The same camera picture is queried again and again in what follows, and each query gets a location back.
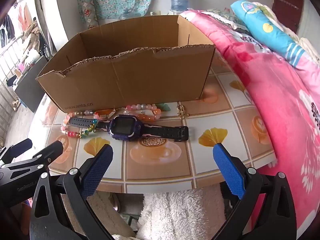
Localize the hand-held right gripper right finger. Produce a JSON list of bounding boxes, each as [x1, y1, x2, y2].
[[211, 142, 298, 240]]

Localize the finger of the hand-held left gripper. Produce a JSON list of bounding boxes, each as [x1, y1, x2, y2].
[[0, 138, 33, 165], [0, 140, 64, 178]]

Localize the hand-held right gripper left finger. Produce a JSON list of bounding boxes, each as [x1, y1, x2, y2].
[[29, 143, 118, 240]]

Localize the multicolour bead bracelet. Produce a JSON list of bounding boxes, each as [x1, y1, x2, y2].
[[61, 109, 100, 139]]

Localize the purple black smartwatch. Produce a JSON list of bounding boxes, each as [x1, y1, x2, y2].
[[69, 114, 197, 142]]

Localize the silver chain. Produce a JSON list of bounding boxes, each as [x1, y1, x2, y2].
[[177, 104, 190, 118]]

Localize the pink orange bead bracelet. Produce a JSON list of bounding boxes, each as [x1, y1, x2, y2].
[[124, 104, 162, 122]]

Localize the brown cardboard box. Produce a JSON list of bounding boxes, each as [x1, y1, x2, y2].
[[36, 15, 216, 114]]

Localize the grey cabinet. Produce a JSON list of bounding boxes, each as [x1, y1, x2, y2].
[[12, 55, 49, 113]]

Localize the white fluffy robe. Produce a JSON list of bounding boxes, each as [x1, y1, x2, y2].
[[86, 187, 234, 240]]

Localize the pink floral blanket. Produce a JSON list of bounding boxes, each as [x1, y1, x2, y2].
[[180, 9, 320, 233]]

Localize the white metal railing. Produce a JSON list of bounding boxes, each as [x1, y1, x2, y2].
[[0, 35, 33, 135]]

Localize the hanging clothes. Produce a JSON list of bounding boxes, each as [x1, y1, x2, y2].
[[0, 1, 33, 48]]

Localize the patchwork cushion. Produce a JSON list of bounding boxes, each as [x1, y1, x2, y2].
[[79, 0, 100, 28]]

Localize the blue pillow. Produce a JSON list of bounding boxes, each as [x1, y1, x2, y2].
[[230, 0, 307, 67]]

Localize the grey floral lace pillow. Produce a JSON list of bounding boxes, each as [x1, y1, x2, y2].
[[205, 8, 250, 33]]

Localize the dark red door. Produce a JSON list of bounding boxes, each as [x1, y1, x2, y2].
[[271, 0, 304, 34]]

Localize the blue water dispenser bottle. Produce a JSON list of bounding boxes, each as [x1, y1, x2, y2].
[[171, 0, 189, 12]]

